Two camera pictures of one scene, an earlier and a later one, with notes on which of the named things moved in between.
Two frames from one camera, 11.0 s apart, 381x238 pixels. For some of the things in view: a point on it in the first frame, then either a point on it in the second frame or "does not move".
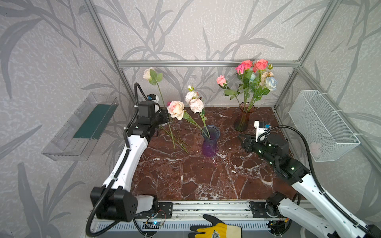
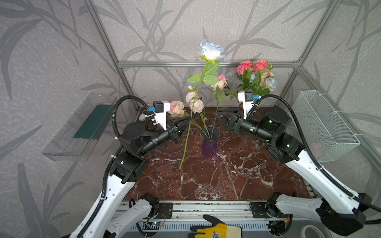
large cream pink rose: [175, 109] does not move
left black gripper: [163, 116] -> [173, 132]
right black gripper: [247, 143] -> [234, 124]
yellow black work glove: [216, 229] does not move
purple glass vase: [209, 145] does not move
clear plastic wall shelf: [74, 140] does not move
